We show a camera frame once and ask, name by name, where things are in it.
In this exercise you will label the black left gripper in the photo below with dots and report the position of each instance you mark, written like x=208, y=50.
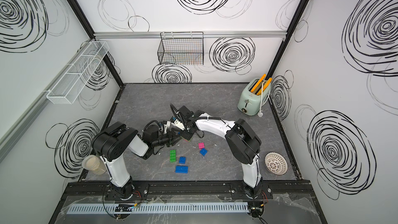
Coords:
x=172, y=137

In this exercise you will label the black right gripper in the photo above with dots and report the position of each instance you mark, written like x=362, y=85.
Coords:
x=186, y=137

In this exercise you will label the pink square lego brick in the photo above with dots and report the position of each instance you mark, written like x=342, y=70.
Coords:
x=201, y=145

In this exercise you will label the blue long lego brick front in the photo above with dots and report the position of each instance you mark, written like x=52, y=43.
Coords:
x=182, y=169

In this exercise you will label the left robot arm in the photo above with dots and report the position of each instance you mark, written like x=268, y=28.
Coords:
x=111, y=143

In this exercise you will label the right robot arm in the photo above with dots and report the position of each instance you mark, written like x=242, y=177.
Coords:
x=241, y=139

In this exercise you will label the dark green long lego brick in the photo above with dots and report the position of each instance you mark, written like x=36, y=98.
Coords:
x=172, y=156

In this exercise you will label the small blue square lego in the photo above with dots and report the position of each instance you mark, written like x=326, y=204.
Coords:
x=203, y=151
x=182, y=160

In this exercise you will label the small blue square lego right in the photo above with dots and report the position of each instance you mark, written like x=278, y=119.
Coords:
x=203, y=151

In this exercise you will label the mint green toaster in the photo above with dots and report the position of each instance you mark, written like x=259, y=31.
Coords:
x=250, y=103

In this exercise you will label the beige plastic cup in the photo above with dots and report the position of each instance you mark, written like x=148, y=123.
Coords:
x=94, y=164

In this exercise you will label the orange toast slice right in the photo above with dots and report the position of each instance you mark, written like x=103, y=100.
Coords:
x=263, y=89

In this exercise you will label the white sink strainer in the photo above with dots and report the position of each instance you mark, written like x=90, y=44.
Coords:
x=276, y=163

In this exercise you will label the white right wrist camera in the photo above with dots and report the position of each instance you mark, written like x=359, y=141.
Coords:
x=176, y=123

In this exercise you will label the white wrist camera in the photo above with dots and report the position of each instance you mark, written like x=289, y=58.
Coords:
x=165, y=126
x=176, y=123

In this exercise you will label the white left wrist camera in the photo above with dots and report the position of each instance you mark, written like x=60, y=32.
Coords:
x=165, y=126

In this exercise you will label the black wire basket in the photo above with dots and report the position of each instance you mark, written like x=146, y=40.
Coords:
x=181, y=48

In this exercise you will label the grey slotted cable duct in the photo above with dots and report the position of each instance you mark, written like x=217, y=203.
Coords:
x=158, y=208

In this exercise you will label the white wire shelf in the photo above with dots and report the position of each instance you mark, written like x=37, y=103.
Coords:
x=88, y=70

